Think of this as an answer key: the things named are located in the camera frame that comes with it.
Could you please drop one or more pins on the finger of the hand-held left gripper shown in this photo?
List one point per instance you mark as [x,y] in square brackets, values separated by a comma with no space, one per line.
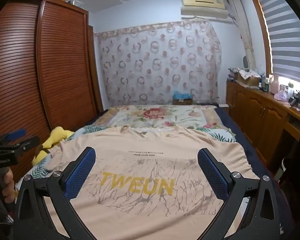
[27,140]
[15,133]

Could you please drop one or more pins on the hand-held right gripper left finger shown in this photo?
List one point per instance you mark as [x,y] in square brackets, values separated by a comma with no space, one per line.
[81,177]

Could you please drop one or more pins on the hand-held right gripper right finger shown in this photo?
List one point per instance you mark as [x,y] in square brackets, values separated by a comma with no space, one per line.
[213,177]

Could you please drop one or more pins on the peach printed t-shirt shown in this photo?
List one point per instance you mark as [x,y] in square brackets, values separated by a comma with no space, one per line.
[140,165]

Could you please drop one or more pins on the person's left hand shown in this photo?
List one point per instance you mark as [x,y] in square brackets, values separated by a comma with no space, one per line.
[8,183]

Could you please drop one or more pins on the yellow plush toy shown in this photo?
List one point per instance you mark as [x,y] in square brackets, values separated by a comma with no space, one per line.
[58,136]

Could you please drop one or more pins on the leaf print blanket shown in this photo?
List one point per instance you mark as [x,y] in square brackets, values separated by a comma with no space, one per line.
[215,132]

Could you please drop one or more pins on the white waste bin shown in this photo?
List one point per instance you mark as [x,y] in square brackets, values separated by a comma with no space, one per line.
[282,170]

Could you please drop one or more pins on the black flat device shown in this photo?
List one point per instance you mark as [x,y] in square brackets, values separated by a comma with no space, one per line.
[207,103]

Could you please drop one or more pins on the wooden sideboard cabinet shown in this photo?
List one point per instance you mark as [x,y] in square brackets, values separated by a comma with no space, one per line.
[255,112]

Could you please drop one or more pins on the wooden louvered wardrobe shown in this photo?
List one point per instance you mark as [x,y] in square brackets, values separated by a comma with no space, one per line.
[60,67]

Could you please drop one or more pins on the plain cardboard box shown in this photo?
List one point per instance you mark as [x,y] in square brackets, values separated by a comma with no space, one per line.
[182,101]

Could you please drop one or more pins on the floral blanket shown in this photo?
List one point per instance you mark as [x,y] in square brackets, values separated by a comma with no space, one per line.
[152,115]

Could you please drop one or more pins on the blue plastic bag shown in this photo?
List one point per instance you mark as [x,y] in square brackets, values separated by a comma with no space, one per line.
[182,95]

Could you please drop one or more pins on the cardboard box with floral cloth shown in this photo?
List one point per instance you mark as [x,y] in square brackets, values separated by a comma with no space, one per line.
[247,78]

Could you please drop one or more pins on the purple figurine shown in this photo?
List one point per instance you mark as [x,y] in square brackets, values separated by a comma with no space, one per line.
[281,95]

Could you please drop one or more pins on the dark bottles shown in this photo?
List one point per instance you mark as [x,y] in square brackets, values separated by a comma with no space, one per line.
[264,83]

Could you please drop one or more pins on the pink bottle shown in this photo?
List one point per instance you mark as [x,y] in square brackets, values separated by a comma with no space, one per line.
[274,85]

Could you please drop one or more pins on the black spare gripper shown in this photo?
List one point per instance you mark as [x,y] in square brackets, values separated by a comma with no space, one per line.
[295,100]

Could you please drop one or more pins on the grey oval mirror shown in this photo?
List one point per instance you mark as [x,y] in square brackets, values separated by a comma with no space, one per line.
[245,61]

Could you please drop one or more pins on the circle patterned curtain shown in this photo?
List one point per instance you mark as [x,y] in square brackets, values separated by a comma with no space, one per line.
[152,67]

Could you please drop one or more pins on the beige tied curtain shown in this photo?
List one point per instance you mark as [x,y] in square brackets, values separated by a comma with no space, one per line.
[245,37]

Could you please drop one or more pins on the white storage box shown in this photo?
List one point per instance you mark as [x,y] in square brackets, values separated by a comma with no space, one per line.
[75,3]

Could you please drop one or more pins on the striped window blind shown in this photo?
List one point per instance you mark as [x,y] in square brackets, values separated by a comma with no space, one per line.
[287,42]

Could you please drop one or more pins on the beige air conditioner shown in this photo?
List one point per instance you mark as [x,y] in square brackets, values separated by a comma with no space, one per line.
[202,7]

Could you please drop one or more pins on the wooden window frame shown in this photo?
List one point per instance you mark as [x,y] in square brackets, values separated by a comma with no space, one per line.
[261,37]

